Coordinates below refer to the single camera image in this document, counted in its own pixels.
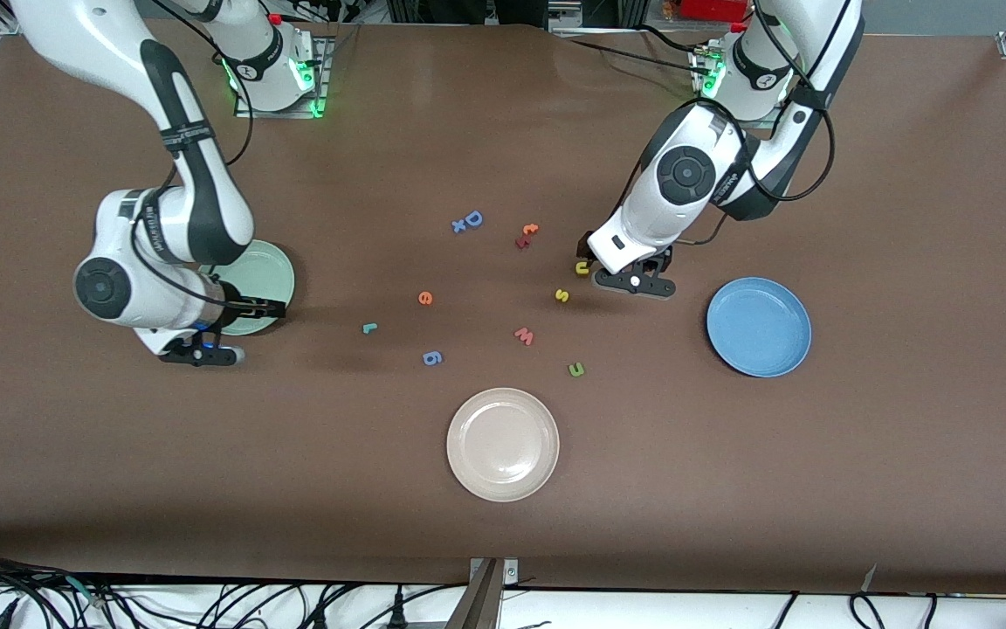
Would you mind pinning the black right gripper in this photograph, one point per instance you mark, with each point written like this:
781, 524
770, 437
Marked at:
238, 307

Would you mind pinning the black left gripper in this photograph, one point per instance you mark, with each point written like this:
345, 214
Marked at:
668, 259

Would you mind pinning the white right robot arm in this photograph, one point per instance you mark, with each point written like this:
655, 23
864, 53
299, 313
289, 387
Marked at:
93, 35

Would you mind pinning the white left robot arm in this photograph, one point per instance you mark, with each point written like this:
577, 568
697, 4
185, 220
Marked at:
686, 175

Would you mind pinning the pale green round plate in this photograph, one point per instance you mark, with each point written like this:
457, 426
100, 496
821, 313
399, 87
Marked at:
272, 271

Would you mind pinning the dark red foam letter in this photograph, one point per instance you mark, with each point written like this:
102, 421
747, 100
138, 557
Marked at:
521, 241

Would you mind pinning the pink-red foam letter w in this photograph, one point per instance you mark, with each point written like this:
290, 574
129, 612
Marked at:
525, 336

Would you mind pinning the blue foam letter D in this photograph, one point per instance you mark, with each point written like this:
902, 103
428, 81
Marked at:
468, 217

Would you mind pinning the blue foam letter g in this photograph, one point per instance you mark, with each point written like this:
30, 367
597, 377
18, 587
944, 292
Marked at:
432, 357

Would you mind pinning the blue round plate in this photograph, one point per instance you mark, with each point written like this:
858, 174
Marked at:
759, 328

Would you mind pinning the beige round plate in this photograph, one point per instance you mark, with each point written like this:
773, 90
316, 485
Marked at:
503, 445

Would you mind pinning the red box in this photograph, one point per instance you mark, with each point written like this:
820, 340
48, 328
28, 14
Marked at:
713, 9

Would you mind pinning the black power plug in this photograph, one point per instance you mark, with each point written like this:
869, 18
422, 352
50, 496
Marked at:
397, 611

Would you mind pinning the white paper tag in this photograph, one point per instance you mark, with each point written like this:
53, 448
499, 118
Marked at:
870, 578

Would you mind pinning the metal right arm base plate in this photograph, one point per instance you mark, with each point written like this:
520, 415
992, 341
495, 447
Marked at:
280, 113

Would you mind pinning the metal table edge bracket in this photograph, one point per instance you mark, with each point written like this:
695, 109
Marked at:
485, 603

